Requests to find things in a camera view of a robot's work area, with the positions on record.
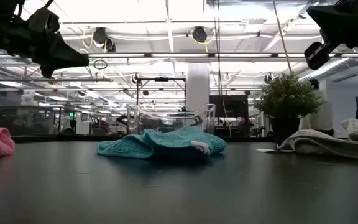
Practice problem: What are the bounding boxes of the black ceiling lamp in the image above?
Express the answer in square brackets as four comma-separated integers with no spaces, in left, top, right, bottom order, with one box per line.
[191,26,208,44]
[91,26,117,53]

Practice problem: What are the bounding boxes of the white waffle towel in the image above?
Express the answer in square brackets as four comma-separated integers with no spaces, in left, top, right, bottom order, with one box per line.
[254,118,358,162]

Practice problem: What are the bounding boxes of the clear plastic bin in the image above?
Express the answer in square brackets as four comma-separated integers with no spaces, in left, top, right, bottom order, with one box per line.
[126,103,217,136]

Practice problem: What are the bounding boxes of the black metal frame rig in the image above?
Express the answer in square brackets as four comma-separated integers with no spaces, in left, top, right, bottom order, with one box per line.
[134,76,188,110]

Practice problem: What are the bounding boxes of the teal microfiber towel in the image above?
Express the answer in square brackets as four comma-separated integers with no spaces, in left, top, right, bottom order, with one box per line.
[95,124,227,161]

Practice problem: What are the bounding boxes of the black cable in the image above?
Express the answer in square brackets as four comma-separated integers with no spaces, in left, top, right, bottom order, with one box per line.
[212,0,222,97]

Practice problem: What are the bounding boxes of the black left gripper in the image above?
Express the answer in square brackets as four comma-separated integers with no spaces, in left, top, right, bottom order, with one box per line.
[0,0,90,79]

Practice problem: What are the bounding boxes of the glass cabinet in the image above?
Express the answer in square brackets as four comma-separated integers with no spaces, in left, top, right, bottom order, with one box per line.
[0,104,62,136]

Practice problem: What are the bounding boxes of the silver air duct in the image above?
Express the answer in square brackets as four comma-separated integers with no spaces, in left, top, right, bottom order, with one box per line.
[297,57,356,82]

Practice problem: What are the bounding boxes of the black monitor screen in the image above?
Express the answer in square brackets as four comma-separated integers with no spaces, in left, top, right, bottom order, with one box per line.
[209,94,249,119]

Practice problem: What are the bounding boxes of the white round pillar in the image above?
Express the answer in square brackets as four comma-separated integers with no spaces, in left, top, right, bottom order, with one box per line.
[186,63,211,112]

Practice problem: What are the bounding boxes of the green potted plant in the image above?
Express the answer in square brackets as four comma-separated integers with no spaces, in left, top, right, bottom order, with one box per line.
[252,72,327,146]

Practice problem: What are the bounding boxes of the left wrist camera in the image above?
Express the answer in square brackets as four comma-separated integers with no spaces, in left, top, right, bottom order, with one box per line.
[26,0,61,33]

